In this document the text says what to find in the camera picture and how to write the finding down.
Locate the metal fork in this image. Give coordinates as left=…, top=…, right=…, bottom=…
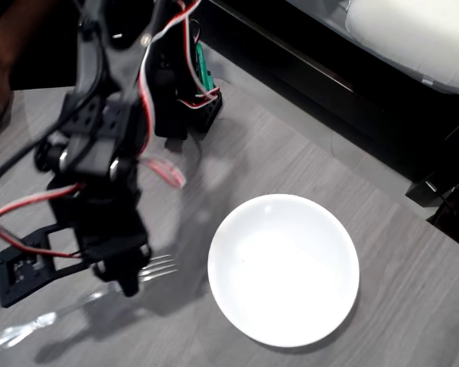
left=0, top=254, right=179, bottom=352

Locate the person's brown forearm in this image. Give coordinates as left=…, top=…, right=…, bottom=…
left=0, top=0, right=68, bottom=131

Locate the white round plate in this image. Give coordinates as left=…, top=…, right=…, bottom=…
left=207, top=193, right=360, bottom=349

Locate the green circuit board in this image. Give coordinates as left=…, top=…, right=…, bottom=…
left=193, top=41, right=215, bottom=93

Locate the black furniture leg block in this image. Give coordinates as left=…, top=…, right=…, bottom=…
left=405, top=171, right=451, bottom=209

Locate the white upholstered seat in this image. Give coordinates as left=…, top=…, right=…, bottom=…
left=285, top=0, right=459, bottom=99

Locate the white cushion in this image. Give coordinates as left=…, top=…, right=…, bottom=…
left=343, top=0, right=459, bottom=96

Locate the red white gripper servo cable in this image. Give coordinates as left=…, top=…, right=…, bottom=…
left=0, top=182, right=83, bottom=259

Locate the black camera cable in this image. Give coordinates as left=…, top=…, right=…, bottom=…
left=0, top=76, right=108, bottom=200

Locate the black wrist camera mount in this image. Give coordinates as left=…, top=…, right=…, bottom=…
left=0, top=224, right=89, bottom=309

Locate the red white forearm servo cable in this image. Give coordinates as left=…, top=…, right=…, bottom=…
left=137, top=0, right=200, bottom=188

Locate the red white base servo cable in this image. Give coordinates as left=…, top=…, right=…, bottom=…
left=177, top=11, right=221, bottom=110

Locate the dark wooden furniture frame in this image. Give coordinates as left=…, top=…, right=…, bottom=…
left=210, top=0, right=459, bottom=184

